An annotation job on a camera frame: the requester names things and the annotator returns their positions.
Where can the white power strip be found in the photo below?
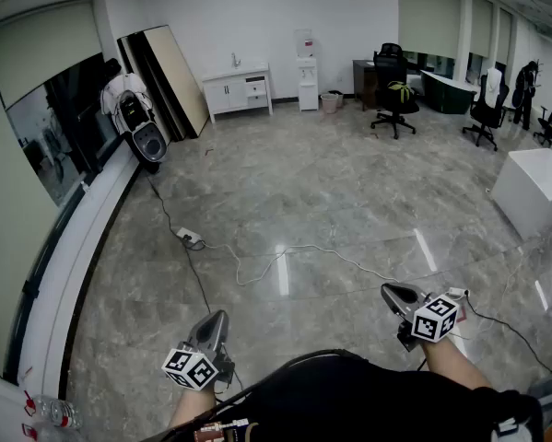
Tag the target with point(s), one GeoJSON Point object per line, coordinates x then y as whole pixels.
{"type": "Point", "coordinates": [187, 234]}

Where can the dark green bathtub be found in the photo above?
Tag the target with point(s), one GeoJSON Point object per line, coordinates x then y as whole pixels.
{"type": "Point", "coordinates": [446, 97]}

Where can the clear plastic bottle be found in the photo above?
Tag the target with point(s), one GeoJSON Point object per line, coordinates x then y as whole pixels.
{"type": "Point", "coordinates": [56, 412]}

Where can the yellow-green bag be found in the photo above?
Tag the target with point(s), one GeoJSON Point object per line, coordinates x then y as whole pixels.
{"type": "Point", "coordinates": [400, 91]}

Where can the small white bottle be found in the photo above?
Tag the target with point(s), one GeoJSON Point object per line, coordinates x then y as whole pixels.
{"type": "Point", "coordinates": [84, 187]}

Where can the person's left forearm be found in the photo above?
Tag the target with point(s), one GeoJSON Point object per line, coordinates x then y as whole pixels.
{"type": "Point", "coordinates": [188, 405]}

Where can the white cubic cabinet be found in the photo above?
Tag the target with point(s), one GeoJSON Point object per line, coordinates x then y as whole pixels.
{"type": "Point", "coordinates": [524, 201]}

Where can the dark window pane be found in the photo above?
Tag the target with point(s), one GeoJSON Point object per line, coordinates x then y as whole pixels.
{"type": "Point", "coordinates": [50, 122]}

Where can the person's black clothed body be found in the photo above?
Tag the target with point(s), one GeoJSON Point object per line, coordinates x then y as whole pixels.
{"type": "Point", "coordinates": [349, 398]}

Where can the clear water jug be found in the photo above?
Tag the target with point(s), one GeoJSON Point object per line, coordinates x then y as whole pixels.
{"type": "Point", "coordinates": [303, 44]}

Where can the pink waste bin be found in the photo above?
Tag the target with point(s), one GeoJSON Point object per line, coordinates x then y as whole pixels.
{"type": "Point", "coordinates": [329, 105]}

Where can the brown leather pouch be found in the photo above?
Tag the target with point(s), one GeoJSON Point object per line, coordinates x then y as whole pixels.
{"type": "Point", "coordinates": [211, 433]}

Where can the person's right forearm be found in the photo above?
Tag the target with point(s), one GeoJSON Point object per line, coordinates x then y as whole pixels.
{"type": "Point", "coordinates": [450, 362]}

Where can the small white power adapter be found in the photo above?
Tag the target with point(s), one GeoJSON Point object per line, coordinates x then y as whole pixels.
{"type": "Point", "coordinates": [457, 292]}

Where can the white garment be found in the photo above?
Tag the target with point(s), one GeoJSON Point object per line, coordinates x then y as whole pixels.
{"type": "Point", "coordinates": [494, 83]}

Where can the white water dispenser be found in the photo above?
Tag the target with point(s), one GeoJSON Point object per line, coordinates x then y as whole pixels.
{"type": "Point", "coordinates": [308, 95]}

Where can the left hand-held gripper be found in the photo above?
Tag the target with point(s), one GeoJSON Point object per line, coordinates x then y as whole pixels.
{"type": "Point", "coordinates": [190, 368]}

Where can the beige leaning board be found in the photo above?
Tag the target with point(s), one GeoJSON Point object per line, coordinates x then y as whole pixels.
{"type": "Point", "coordinates": [135, 62]}

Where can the beige roller blind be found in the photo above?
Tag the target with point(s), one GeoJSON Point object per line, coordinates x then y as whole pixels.
{"type": "Point", "coordinates": [427, 16]}
{"type": "Point", "coordinates": [481, 26]}
{"type": "Point", "coordinates": [504, 35]}
{"type": "Point", "coordinates": [45, 49]}

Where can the white vanity cabinet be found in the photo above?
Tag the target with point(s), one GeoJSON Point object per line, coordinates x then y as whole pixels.
{"type": "Point", "coordinates": [225, 96]}

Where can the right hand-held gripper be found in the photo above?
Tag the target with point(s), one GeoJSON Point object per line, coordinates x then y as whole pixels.
{"type": "Point", "coordinates": [434, 320]}

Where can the dark brown cabinet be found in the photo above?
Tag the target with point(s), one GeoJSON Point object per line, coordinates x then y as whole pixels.
{"type": "Point", "coordinates": [359, 83]}

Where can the chrome faucet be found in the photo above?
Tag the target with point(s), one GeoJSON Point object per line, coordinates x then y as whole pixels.
{"type": "Point", "coordinates": [234, 60]}

